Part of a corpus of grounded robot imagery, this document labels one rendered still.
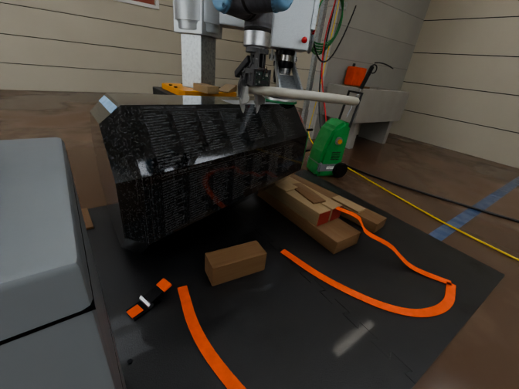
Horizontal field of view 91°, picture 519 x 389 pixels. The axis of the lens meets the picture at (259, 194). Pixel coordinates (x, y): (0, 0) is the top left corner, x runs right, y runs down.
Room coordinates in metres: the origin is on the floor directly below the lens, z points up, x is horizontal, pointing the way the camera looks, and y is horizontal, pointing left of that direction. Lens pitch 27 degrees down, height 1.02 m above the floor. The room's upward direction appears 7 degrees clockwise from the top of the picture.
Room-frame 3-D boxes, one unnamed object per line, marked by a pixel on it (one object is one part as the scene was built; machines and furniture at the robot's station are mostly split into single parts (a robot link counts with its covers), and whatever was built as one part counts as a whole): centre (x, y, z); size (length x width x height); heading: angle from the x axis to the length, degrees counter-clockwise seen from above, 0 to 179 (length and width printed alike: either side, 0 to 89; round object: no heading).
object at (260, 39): (0.99, 0.07, 1.08); 0.10 x 0.09 x 0.05; 124
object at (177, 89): (2.26, 0.61, 0.76); 0.49 x 0.49 x 0.05; 38
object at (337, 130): (2.71, -0.69, 0.43); 0.35 x 0.35 x 0.87; 23
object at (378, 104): (4.34, -1.52, 0.43); 1.30 x 0.62 x 0.86; 129
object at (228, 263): (1.02, 0.08, 0.07); 0.30 x 0.12 x 0.12; 122
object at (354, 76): (4.43, -1.30, 0.99); 0.50 x 0.22 x 0.33; 129
